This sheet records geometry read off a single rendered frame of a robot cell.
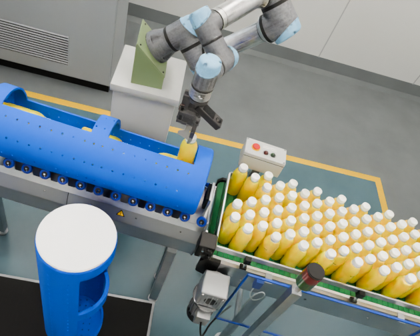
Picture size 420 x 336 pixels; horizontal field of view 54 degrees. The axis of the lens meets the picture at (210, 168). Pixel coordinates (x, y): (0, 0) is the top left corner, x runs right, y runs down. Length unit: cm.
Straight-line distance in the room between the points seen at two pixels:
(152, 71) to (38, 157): 62
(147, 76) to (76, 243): 82
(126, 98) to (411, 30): 346
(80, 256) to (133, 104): 81
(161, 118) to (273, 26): 71
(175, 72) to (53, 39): 154
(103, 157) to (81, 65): 197
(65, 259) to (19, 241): 125
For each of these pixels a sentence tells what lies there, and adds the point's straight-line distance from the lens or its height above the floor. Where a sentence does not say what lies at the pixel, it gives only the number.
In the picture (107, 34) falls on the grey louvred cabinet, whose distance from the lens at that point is 326.
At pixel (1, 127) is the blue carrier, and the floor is 118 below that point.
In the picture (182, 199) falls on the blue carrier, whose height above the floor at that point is 112.
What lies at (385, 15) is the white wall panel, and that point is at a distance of 466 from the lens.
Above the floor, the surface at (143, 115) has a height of 100.
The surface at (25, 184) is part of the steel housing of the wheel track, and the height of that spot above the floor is 88.
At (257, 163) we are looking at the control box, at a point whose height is 105.
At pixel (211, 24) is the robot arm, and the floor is 172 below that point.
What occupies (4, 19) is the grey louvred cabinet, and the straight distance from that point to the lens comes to 352.
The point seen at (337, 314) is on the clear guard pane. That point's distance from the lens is 195.
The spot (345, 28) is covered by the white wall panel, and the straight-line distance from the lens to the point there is 464.
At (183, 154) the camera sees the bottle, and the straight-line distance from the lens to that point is 158.
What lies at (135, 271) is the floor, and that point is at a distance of 266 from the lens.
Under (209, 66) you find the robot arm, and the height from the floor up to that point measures 166.
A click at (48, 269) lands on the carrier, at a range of 155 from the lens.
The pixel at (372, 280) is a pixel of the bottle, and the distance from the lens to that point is 190.
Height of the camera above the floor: 240
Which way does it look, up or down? 48 degrees down
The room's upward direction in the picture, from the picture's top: 23 degrees clockwise
